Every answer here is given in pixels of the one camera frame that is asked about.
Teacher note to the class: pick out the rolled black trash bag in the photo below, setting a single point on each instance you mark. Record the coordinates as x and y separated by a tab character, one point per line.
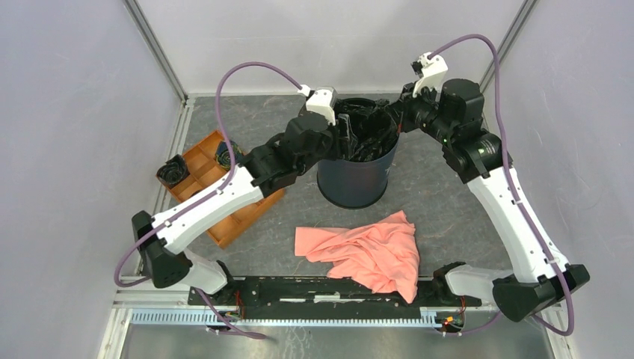
173	171

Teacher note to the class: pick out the black trash bag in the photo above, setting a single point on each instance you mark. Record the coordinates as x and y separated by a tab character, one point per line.
373	124
173	171

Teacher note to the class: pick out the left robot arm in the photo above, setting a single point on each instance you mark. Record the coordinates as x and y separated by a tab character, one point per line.
162	239

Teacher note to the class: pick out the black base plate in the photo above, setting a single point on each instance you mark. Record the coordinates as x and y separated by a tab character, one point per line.
326	298

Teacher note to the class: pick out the aluminium slotted rail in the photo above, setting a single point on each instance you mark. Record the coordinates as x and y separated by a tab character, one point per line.
206	317

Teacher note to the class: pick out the pink cloth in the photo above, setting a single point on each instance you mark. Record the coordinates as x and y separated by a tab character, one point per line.
382	257

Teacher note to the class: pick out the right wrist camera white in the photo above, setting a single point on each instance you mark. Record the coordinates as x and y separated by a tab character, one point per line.
431	70

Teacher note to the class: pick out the dark blue trash bin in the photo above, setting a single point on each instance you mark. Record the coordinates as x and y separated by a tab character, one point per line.
354	185

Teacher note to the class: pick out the orange compartment tray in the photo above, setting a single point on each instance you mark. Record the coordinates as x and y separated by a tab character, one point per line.
233	213

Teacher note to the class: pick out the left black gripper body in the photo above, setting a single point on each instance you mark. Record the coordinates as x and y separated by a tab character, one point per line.
339	146

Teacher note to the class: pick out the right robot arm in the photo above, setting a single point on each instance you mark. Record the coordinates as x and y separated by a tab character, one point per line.
540	274

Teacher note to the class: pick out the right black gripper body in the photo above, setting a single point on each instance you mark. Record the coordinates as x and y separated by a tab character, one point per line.
418	112

